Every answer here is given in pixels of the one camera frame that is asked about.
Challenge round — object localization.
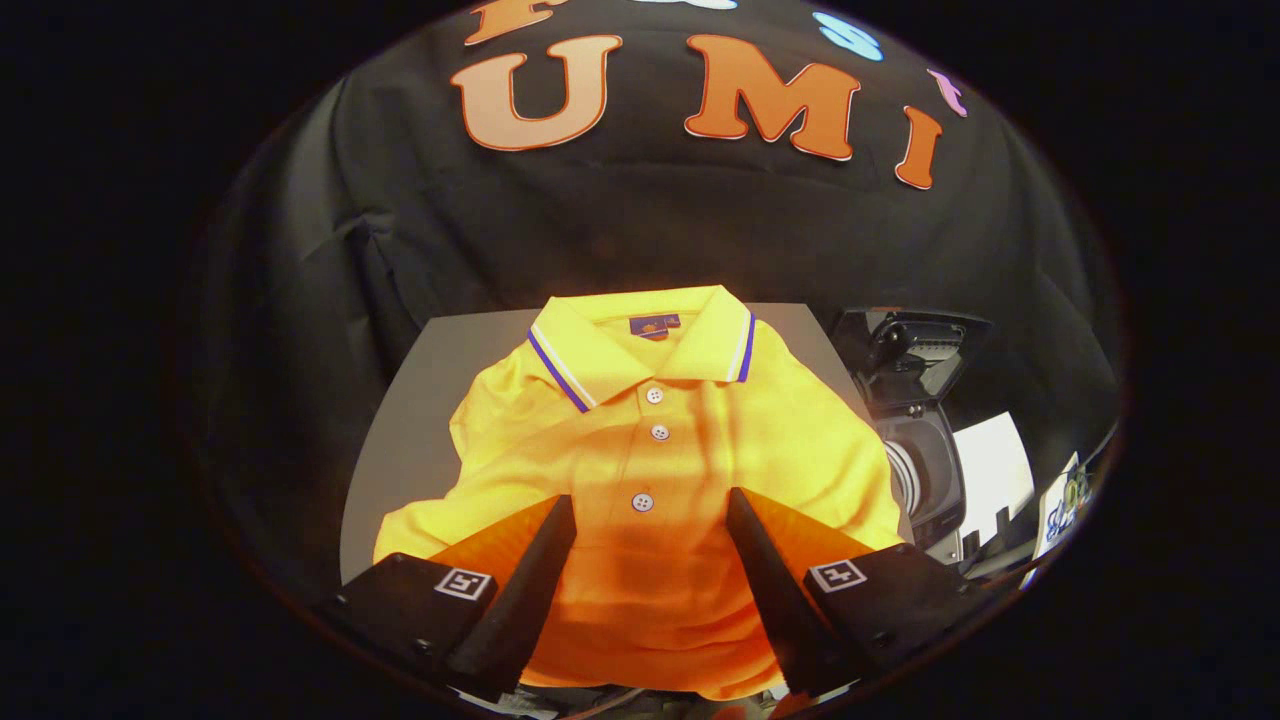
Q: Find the white flat board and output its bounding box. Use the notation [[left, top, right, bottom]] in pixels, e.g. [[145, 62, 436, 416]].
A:
[[950, 412, 1036, 523]]

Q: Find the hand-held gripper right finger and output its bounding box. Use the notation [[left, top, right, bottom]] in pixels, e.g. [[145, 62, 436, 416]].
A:
[[726, 487, 986, 698]]

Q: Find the grey side table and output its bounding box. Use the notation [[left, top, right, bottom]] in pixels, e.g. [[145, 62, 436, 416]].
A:
[[340, 302, 883, 586]]

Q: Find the yellow polo shirt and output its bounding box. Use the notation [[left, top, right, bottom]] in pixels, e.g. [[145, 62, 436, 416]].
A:
[[373, 285, 906, 701]]

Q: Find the dark washing machine lid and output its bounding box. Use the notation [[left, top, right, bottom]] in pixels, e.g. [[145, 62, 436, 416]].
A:
[[830, 308, 993, 423]]

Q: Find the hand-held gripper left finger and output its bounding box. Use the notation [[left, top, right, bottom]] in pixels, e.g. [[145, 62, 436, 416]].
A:
[[320, 495, 578, 701]]

